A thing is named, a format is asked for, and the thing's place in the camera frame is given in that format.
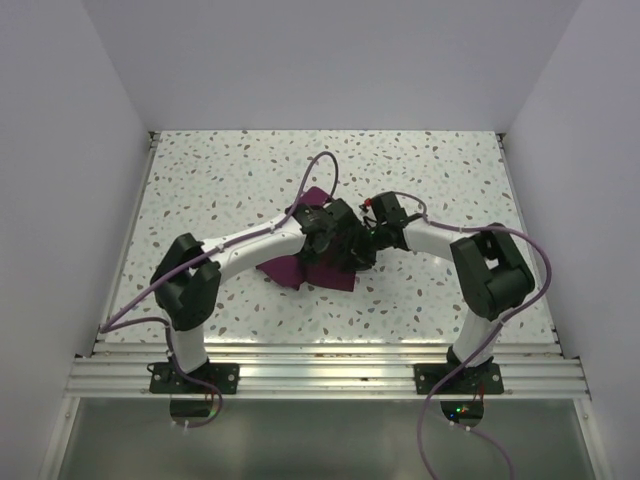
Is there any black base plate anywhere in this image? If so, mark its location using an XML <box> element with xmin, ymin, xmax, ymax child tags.
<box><xmin>413</xmin><ymin>360</ymin><xmax>505</xmax><ymax>395</ymax></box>
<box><xmin>147</xmin><ymin>361</ymin><xmax>240</xmax><ymax>395</ymax></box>

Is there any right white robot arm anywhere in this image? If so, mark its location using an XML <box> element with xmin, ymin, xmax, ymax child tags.
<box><xmin>360</xmin><ymin>192</ymin><xmax>535</xmax><ymax>393</ymax></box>

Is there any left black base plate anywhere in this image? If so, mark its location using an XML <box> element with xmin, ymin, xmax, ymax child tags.
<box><xmin>147</xmin><ymin>361</ymin><xmax>240</xmax><ymax>395</ymax></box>

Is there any purple cloth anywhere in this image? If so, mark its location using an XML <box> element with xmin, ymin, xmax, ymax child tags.
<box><xmin>256</xmin><ymin>187</ymin><xmax>361</xmax><ymax>292</ymax></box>

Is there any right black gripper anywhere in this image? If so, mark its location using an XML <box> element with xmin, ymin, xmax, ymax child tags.
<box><xmin>330</xmin><ymin>221</ymin><xmax>389</xmax><ymax>272</ymax></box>

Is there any aluminium rail frame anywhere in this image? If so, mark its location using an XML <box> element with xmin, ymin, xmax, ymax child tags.
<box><xmin>64</xmin><ymin>130</ymin><xmax>594</xmax><ymax>401</ymax></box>

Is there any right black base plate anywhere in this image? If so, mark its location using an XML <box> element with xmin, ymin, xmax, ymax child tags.
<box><xmin>413</xmin><ymin>360</ymin><xmax>505</xmax><ymax>395</ymax></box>

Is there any purple cable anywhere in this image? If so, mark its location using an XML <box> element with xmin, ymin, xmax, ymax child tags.
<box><xmin>99</xmin><ymin>150</ymin><xmax>341</xmax><ymax>429</ymax></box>
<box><xmin>389</xmin><ymin>192</ymin><xmax>553</xmax><ymax>480</ymax></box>

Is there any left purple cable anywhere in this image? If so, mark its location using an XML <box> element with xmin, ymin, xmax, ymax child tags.
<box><xmin>99</xmin><ymin>150</ymin><xmax>341</xmax><ymax>429</ymax></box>

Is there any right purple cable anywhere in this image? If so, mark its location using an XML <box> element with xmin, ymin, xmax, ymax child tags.
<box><xmin>389</xmin><ymin>192</ymin><xmax>553</xmax><ymax>480</ymax></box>

